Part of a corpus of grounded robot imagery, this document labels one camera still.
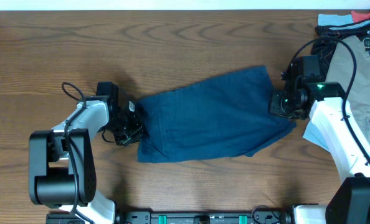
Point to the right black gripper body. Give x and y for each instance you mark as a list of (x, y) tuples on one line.
[(281, 104)]

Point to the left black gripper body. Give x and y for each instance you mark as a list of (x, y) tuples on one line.
[(127, 127)]

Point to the dark blue denim shorts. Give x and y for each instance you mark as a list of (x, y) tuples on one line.
[(224, 116)]

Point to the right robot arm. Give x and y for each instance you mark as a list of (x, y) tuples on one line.
[(326, 106)]

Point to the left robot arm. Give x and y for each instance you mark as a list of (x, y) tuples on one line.
[(62, 171)]

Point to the light blue cloth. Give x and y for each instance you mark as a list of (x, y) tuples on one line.
[(334, 19)]

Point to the black patterned garment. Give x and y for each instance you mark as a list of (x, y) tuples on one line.
[(326, 48)]

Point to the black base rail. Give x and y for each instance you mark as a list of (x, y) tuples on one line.
[(262, 214)]

